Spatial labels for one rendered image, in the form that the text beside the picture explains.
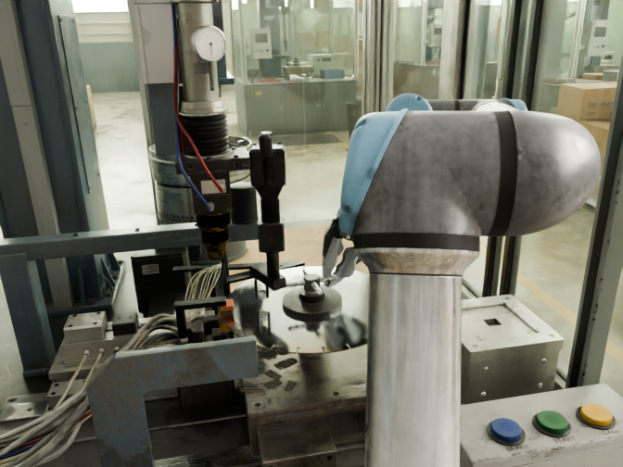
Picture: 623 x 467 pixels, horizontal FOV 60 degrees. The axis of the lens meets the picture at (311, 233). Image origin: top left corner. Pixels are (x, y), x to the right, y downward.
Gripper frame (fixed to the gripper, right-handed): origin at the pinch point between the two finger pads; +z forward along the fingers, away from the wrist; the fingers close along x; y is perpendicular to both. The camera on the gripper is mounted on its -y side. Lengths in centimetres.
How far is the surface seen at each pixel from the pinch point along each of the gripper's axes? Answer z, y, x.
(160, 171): -1, -64, -38
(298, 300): 5.6, 1.7, -3.9
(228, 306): 11.4, 2.4, -15.3
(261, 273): 3.5, 3.7, -12.7
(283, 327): 9.8, 8.1, -6.2
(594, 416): -1.6, 34.3, 33.0
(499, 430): 5.5, 33.7, 20.5
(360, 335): 4.8, 13.7, 4.7
